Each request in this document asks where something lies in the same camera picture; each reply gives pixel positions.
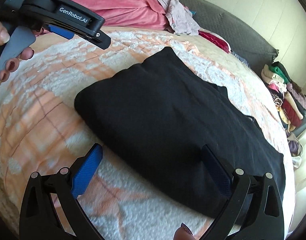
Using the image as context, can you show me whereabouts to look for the black t-shirt with orange patches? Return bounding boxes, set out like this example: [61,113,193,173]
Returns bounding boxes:
[74,47,286,218]

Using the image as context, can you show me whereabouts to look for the floral laundry basket with clothes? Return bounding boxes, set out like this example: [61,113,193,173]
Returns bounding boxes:
[285,130,303,169]

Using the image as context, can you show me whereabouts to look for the stack of folded clothes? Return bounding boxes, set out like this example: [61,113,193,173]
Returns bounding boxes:
[260,62,306,137]

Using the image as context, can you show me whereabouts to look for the left hand with red nails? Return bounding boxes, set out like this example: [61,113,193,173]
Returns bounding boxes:
[0,18,43,82]

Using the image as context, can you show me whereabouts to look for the right hand thumb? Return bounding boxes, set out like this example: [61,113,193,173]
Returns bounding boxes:
[173,223,195,240]

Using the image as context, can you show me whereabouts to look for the dark grey quilted headboard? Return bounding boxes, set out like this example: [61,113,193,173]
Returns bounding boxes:
[179,0,278,75]

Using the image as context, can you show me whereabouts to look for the red pillow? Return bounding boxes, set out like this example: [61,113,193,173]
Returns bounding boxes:
[199,29,232,54]

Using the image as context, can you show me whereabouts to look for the lilac crumpled garment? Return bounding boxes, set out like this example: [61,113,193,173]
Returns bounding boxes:
[157,0,200,36]

